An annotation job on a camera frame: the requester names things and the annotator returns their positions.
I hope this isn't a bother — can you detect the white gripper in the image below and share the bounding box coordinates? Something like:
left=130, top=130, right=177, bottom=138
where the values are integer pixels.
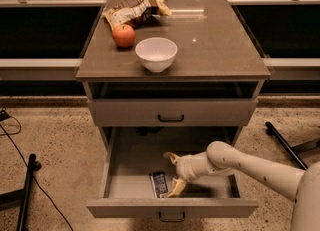
left=163, top=152, right=212, bottom=198

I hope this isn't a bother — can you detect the blueberry rxbar wrapper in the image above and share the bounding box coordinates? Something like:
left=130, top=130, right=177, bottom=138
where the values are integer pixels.
left=149, top=171, right=168, bottom=198

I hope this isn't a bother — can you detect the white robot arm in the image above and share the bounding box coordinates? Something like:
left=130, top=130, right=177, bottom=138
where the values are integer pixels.
left=164, top=141, right=320, bottom=231

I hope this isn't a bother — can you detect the open middle drawer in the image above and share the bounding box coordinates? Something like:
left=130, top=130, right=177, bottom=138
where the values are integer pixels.
left=87, top=127, right=258, bottom=222

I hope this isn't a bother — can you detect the closed top drawer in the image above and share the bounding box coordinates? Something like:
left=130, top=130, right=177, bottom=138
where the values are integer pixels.
left=88, top=99, right=257, bottom=127

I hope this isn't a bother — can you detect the grey drawer cabinet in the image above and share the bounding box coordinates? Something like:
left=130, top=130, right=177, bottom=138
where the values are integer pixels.
left=75, top=0, right=271, bottom=149

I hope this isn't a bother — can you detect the white ceramic bowl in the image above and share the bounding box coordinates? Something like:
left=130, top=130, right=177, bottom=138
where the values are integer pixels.
left=135, top=37, right=178, bottom=73

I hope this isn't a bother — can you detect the black stand leg right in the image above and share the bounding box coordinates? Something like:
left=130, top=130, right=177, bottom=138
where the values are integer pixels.
left=265, top=121, right=320, bottom=170

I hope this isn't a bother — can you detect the black stand leg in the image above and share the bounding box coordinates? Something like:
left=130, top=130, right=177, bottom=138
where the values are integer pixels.
left=265, top=121, right=320, bottom=170
left=0, top=154, right=41, bottom=231

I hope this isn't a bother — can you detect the red apple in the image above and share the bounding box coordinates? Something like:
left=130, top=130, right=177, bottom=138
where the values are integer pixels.
left=112, top=24, right=136, bottom=48

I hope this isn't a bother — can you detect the black stand leg left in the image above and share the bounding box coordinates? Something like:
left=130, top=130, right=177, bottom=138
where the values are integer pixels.
left=0, top=154, right=41, bottom=231

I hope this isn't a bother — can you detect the crumpled chip bag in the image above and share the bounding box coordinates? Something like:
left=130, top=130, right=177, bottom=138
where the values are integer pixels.
left=103, top=0, right=172, bottom=29

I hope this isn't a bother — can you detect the black floor cable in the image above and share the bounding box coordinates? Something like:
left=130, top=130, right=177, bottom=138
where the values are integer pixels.
left=0, top=108, right=74, bottom=231

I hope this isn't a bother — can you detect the metal railing frame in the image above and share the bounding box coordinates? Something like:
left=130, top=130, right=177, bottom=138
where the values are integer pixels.
left=0, top=0, right=320, bottom=80

